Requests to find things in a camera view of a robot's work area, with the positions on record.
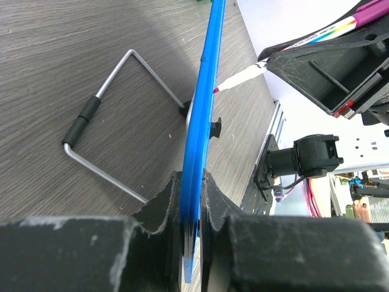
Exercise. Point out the blue framed whiteboard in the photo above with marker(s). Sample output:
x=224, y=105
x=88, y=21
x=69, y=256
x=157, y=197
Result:
x=198, y=136

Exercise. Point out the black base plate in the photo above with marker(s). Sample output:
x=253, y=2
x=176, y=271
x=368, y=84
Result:
x=256, y=200

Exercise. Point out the white marker magenta cap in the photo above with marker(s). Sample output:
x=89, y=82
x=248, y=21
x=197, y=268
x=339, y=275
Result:
x=365, y=14

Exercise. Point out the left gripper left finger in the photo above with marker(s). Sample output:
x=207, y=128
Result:
x=141, y=252

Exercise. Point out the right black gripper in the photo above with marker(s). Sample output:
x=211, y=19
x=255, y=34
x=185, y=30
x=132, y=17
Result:
x=344, y=76

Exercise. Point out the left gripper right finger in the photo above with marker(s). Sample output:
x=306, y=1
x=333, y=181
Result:
x=244, y=252

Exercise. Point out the wire whiteboard stand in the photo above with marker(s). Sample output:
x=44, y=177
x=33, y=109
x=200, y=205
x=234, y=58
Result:
x=132, y=132

